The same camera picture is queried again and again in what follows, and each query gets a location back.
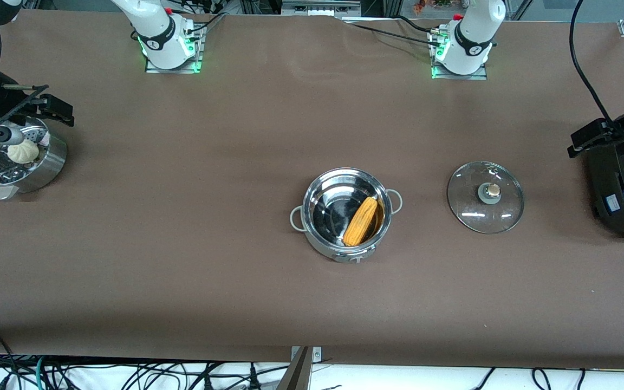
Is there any round glass pot lid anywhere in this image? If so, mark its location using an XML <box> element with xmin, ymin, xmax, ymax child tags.
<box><xmin>447</xmin><ymin>161</ymin><xmax>525</xmax><ymax>235</ymax></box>

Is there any yellow corn cob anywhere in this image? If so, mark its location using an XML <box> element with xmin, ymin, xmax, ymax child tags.
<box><xmin>343</xmin><ymin>196</ymin><xmax>379</xmax><ymax>247</ymax></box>

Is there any steel steamer pot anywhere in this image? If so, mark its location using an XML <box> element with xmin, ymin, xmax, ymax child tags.
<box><xmin>0</xmin><ymin>114</ymin><xmax>69</xmax><ymax>201</ymax></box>

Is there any beige steel cooking pot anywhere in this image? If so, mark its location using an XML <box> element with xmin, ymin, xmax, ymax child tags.
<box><xmin>289</xmin><ymin>168</ymin><xmax>404</xmax><ymax>264</ymax></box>

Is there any white steamed bun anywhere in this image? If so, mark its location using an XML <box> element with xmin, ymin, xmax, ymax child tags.
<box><xmin>8</xmin><ymin>140</ymin><xmax>40</xmax><ymax>164</ymax></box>

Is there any black round cooker appliance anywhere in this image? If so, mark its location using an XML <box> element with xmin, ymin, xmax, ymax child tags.
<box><xmin>588</xmin><ymin>138</ymin><xmax>624</xmax><ymax>240</ymax></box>

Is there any brown table cover sheet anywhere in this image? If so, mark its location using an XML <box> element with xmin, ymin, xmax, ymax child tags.
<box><xmin>0</xmin><ymin>8</ymin><xmax>624</xmax><ymax>370</ymax></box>

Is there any colourful toy pile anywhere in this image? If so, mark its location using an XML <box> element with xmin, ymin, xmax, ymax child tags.
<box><xmin>412</xmin><ymin>0</ymin><xmax>453</xmax><ymax>14</ymax></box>

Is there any grey metal box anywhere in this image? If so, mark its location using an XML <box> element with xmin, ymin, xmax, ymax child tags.
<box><xmin>281</xmin><ymin>0</ymin><xmax>362</xmax><ymax>17</ymax></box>

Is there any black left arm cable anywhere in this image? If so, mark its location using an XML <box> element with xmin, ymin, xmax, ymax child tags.
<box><xmin>569</xmin><ymin>0</ymin><xmax>616</xmax><ymax>128</ymax></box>

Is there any short black base cable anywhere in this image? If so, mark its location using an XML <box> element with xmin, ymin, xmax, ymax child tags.
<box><xmin>393</xmin><ymin>15</ymin><xmax>437</xmax><ymax>33</ymax></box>

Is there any long black base cable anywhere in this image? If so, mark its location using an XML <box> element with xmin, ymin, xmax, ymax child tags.
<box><xmin>344</xmin><ymin>21</ymin><xmax>443</xmax><ymax>48</ymax></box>

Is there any small metal edge bracket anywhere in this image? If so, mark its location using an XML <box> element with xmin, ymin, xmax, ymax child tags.
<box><xmin>290</xmin><ymin>346</ymin><xmax>322</xmax><ymax>362</ymax></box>

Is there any brown wedge-shaped post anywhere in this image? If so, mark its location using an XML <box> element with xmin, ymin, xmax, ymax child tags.
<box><xmin>277</xmin><ymin>347</ymin><xmax>313</xmax><ymax>390</ymax></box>

